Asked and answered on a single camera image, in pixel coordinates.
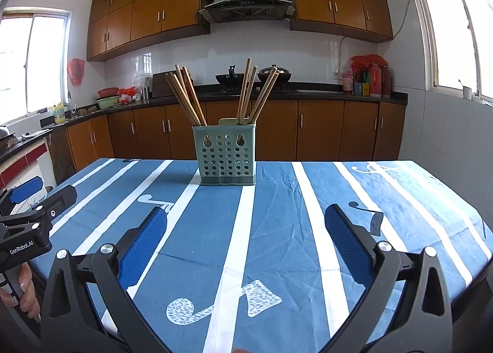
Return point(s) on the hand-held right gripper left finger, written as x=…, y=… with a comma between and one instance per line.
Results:
x=144, y=249

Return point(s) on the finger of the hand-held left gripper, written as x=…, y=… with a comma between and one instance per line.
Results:
x=27, y=189
x=57, y=201

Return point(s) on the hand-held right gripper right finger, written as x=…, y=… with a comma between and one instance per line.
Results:
x=346, y=245

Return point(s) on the green perforated chopstick holder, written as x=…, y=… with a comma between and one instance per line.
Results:
x=227, y=180

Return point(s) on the group of bamboo chopsticks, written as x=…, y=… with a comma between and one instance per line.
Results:
x=198, y=116

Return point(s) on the person's left hand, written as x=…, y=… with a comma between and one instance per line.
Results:
x=30, y=291

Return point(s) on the red tiled counter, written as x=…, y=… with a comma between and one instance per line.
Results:
x=23, y=162

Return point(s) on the dark cooking pot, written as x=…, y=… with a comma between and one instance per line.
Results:
x=7, y=141

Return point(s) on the blue striped tablecloth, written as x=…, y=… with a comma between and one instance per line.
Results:
x=277, y=222

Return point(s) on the yellow detergent bottle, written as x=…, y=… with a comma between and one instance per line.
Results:
x=59, y=116

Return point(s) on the steel sink faucet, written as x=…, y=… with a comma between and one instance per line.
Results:
x=69, y=101

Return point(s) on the green plastic basin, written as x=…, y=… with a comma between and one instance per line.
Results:
x=108, y=102

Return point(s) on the brown lower kitchen cabinets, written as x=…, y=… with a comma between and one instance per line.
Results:
x=319, y=129

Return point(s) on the brown kitchen cabinets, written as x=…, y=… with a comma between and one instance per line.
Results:
x=319, y=129
x=154, y=10

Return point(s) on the red plastic basin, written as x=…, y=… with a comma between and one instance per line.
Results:
x=108, y=92

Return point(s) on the white framed window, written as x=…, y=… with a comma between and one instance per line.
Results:
x=42, y=64
x=446, y=29

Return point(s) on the crumpled red plastic bag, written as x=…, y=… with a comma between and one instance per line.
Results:
x=128, y=93

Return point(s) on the steel utensil canister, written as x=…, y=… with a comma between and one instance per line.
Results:
x=145, y=93

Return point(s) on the black kitchen countertop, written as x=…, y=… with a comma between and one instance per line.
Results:
x=316, y=93

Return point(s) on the dark brown cutting board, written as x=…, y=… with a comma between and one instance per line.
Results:
x=163, y=85

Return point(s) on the black gas cooktop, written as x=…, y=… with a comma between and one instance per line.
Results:
x=289, y=90

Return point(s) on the group of condiment bottles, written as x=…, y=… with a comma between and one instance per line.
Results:
x=375, y=81

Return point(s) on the black wok with lid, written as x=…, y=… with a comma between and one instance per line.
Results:
x=283, y=75

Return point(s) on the white metal cup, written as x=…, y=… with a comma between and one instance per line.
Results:
x=467, y=93

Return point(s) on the brown upper kitchen cabinets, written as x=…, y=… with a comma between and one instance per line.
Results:
x=154, y=10

